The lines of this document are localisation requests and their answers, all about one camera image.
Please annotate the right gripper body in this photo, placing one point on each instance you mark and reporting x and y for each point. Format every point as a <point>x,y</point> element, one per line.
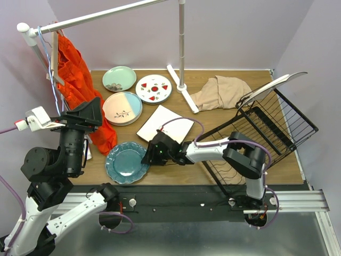
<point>159,158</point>

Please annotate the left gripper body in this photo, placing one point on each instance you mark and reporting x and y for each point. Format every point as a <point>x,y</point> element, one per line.
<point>75,126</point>

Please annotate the teal round plate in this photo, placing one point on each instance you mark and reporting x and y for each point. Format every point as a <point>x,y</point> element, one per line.
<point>123,163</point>

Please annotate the cream and teal plate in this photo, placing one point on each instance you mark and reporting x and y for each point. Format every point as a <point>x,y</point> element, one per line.
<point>122,108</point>

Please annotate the green round plate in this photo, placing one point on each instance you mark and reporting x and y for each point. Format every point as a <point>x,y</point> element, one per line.
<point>119,79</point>

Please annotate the white blue rimmed plate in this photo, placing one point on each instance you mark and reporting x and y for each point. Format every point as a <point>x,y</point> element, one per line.
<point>153,88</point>

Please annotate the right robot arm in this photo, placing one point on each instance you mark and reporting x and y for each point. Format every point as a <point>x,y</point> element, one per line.
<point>246,157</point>

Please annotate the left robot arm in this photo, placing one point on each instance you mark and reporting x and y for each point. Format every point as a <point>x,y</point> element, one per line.
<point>50,172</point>

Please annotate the white clothes rack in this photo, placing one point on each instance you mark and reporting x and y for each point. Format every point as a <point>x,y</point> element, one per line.
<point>29,34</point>

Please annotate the orange garment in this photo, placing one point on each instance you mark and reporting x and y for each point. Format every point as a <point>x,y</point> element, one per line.
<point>78,88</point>

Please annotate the wooden clip hanger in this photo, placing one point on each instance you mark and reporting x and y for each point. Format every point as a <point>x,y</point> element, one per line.
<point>54,56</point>

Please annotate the beige cloth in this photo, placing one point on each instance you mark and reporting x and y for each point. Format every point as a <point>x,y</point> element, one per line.
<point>220,92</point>

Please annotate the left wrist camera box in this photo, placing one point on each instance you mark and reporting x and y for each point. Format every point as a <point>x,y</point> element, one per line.
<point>37,119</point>

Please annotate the black mounting rail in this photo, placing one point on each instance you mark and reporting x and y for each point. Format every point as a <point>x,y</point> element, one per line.
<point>186,203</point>

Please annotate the blue wire hanger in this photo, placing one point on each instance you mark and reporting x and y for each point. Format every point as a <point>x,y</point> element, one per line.
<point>58,97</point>

